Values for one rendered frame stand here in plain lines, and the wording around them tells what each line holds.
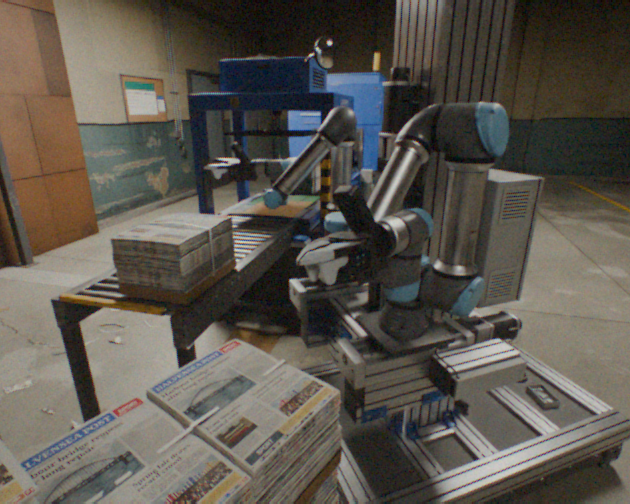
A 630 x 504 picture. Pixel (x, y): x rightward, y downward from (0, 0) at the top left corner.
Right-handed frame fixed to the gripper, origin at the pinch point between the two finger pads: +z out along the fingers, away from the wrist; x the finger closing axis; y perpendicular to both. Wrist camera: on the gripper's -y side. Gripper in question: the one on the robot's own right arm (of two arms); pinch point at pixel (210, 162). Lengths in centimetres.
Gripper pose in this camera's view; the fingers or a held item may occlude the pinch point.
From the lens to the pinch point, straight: 176.5
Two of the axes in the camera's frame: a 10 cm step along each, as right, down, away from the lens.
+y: 0.1, 8.9, 4.7
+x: 0.9, -4.6, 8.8
